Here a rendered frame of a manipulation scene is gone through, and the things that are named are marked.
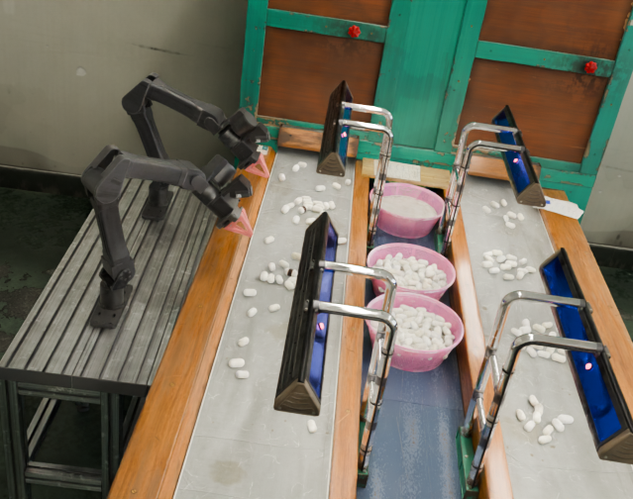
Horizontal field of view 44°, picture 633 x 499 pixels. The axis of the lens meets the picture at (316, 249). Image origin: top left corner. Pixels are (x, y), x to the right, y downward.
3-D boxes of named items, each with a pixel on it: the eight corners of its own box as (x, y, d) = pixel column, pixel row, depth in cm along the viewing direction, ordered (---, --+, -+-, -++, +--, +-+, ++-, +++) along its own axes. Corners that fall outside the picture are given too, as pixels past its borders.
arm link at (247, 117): (260, 120, 251) (235, 91, 248) (253, 130, 244) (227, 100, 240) (235, 141, 256) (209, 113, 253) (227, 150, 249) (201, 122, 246)
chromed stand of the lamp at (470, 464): (462, 503, 171) (514, 339, 148) (455, 438, 188) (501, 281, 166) (549, 516, 171) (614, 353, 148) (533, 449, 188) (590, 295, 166)
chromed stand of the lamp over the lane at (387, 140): (313, 250, 255) (333, 120, 232) (318, 221, 272) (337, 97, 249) (371, 258, 255) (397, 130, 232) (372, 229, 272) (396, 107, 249)
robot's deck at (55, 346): (-3, 379, 191) (-4, 366, 189) (121, 170, 295) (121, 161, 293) (365, 425, 194) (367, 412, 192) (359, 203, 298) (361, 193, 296)
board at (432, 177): (361, 176, 286) (362, 173, 285) (362, 159, 299) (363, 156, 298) (452, 190, 286) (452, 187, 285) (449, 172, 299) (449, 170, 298)
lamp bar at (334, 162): (315, 173, 218) (319, 149, 215) (329, 98, 272) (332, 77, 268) (344, 177, 218) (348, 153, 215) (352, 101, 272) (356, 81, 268)
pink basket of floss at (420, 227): (401, 249, 262) (406, 225, 257) (350, 214, 279) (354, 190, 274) (456, 233, 278) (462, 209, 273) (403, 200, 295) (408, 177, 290)
